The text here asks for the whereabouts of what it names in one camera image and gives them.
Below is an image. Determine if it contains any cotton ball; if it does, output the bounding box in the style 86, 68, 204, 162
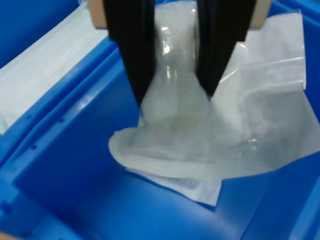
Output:
107, 0, 320, 207

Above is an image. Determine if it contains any blue bin with cotton packet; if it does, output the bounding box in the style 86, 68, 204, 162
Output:
0, 0, 320, 240

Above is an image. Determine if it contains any blue bin with masks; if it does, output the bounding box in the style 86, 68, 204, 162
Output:
0, 0, 118, 166

